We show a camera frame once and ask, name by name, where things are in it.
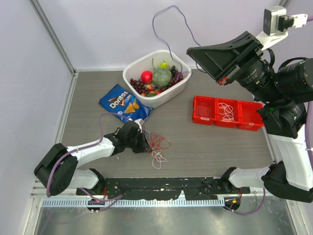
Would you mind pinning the white slotted cable duct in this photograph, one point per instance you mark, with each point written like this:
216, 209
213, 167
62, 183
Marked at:
87, 202

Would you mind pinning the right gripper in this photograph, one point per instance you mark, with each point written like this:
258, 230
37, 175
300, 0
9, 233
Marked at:
228, 60

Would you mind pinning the blue Doritos chip bag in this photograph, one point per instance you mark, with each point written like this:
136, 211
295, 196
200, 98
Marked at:
124, 104

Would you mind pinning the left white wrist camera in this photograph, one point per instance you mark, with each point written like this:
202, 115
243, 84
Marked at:
140, 122

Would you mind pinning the red bin left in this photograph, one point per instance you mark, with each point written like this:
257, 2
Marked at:
204, 110

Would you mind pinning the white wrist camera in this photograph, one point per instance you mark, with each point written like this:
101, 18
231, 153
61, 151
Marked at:
276, 23
140, 122

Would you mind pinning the dark red grape bunch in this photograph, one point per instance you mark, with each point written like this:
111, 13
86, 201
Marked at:
139, 86

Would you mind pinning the dark grape bunch right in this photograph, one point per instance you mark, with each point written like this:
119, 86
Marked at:
176, 76

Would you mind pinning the yellow green pear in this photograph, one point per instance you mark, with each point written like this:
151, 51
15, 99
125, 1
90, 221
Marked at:
163, 65

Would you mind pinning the red bin right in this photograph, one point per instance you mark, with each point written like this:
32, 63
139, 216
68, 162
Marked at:
249, 118

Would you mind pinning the green melon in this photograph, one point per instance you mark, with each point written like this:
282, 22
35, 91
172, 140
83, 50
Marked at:
161, 77

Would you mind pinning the red bin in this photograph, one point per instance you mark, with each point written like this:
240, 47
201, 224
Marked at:
249, 118
204, 110
227, 114

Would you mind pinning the red apple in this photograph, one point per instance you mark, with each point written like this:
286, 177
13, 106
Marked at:
147, 77

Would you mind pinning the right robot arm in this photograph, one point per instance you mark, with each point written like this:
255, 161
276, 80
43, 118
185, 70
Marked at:
287, 96

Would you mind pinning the white plastic basket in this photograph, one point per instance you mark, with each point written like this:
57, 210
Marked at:
151, 62

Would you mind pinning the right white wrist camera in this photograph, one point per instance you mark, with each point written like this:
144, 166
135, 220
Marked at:
276, 23

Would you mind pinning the red bin middle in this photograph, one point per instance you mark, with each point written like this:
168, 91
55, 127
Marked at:
227, 114

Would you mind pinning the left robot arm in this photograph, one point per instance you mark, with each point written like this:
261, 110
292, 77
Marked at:
60, 168

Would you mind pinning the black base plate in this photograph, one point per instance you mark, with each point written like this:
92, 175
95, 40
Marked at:
194, 188

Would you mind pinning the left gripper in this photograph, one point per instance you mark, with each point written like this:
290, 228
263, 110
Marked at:
144, 146

